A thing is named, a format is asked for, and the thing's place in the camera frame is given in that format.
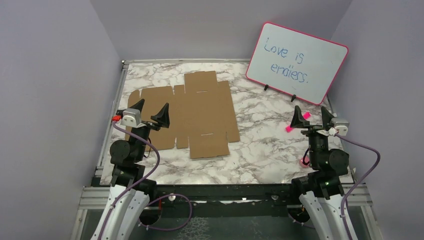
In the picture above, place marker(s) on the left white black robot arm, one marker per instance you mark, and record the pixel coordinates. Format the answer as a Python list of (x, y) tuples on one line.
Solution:
[(130, 190)]

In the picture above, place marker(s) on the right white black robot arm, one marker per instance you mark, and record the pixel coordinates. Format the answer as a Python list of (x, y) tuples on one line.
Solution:
[(321, 193)]

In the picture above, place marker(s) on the pink framed whiteboard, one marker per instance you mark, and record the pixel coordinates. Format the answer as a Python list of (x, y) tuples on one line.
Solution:
[(295, 63)]

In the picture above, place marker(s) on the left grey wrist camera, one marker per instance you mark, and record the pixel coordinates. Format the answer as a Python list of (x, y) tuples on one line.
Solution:
[(131, 118)]

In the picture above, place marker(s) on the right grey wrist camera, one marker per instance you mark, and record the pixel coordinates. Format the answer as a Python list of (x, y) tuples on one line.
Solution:
[(339, 126)]

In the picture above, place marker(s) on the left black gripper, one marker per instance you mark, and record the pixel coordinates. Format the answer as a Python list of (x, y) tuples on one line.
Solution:
[(162, 117)]

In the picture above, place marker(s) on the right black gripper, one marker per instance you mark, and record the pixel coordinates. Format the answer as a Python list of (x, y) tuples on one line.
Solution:
[(298, 120)]

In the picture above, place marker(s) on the pink eraser block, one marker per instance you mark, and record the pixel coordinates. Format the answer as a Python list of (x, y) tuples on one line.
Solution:
[(304, 162)]

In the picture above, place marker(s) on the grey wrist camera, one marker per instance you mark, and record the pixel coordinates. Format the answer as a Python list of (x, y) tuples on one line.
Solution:
[(131, 118), (339, 126)]

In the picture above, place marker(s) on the pink marker pen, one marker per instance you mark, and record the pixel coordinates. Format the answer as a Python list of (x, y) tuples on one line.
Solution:
[(288, 128)]

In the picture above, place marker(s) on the brown cardboard box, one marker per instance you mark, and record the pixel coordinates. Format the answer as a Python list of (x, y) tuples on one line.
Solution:
[(201, 113)]

